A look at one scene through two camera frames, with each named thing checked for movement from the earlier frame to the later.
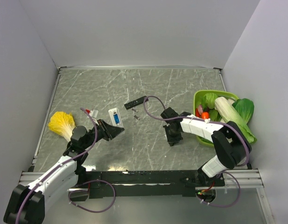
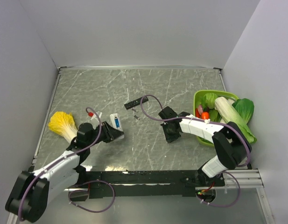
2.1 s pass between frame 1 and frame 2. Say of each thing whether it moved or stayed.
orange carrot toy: stayed
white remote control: moved
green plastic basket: stayed
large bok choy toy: stayed
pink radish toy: stayed
